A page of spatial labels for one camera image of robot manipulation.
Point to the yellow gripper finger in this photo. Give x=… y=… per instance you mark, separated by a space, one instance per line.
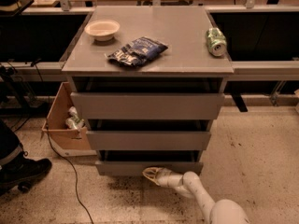
x=151 y=171
x=152 y=179

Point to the black shoe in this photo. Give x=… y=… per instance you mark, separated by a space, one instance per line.
x=24 y=175

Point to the grey drawer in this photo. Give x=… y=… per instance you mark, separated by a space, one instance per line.
x=147 y=97
x=114 y=134
x=134 y=162

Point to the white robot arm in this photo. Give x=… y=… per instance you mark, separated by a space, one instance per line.
x=189 y=185

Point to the blue chip bag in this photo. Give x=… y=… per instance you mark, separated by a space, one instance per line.
x=138 y=52

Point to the white can in box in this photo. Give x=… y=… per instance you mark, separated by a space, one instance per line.
x=72 y=111

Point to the white bowl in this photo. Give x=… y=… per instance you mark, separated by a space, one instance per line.
x=102 y=30

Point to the cardboard box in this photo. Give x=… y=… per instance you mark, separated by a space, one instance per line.
x=55 y=124

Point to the green soda can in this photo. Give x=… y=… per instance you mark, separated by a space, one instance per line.
x=216 y=41

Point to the grey middle drawer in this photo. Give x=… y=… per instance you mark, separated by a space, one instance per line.
x=114 y=134

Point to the grey bottom drawer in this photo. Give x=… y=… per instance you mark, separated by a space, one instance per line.
x=134 y=162

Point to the grey top drawer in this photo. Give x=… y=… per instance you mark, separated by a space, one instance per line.
x=147 y=97

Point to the grey drawer cabinet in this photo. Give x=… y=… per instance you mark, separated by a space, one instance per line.
x=181 y=28

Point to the green can in box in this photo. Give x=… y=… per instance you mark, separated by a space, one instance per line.
x=74 y=123

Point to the dark trouser leg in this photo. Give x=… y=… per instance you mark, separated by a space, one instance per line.
x=10 y=145

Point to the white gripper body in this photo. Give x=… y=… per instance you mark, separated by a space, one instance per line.
x=165 y=176

